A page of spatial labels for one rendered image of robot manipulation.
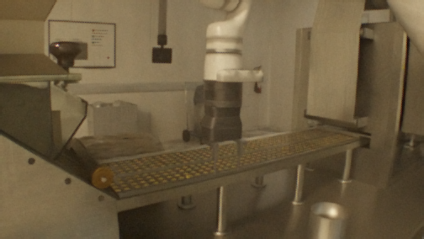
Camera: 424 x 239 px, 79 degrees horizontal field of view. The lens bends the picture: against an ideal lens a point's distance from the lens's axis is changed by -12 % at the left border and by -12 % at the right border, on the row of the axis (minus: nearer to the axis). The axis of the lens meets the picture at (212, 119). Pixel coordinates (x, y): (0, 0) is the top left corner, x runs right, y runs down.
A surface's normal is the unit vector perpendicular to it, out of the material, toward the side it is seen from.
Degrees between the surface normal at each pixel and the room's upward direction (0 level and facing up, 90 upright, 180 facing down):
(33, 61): 44
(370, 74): 90
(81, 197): 90
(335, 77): 90
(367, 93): 90
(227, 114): 98
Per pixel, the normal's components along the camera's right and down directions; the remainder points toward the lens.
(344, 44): -0.82, 0.08
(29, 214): 0.58, 0.15
